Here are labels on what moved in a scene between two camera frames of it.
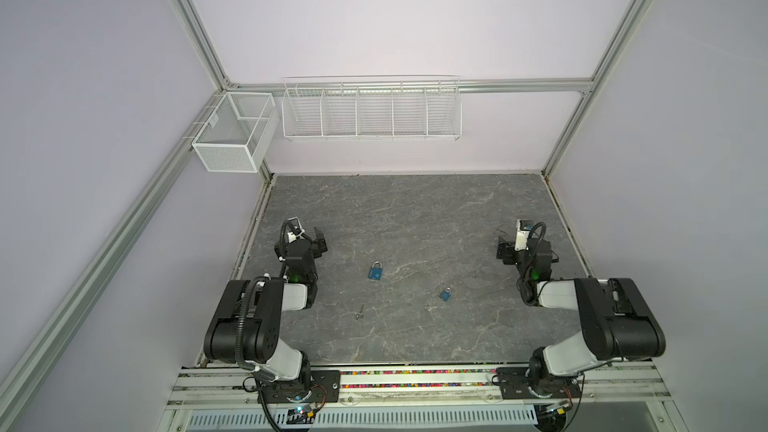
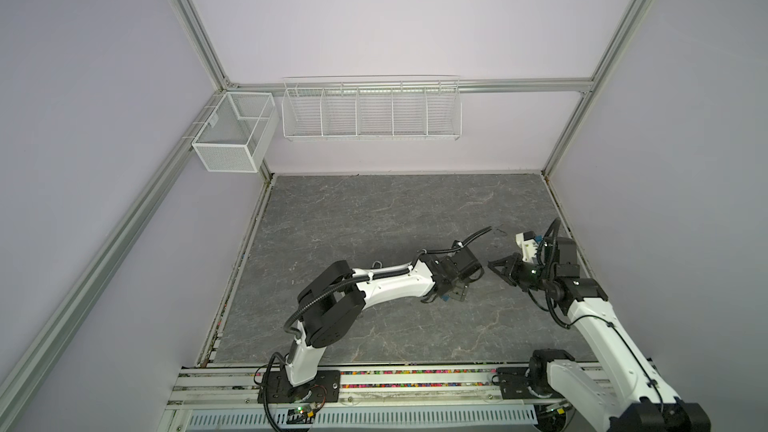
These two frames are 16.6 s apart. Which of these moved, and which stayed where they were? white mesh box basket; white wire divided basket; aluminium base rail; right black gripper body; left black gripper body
Moved: right black gripper body; left black gripper body
Stayed: white wire divided basket; white mesh box basket; aluminium base rail
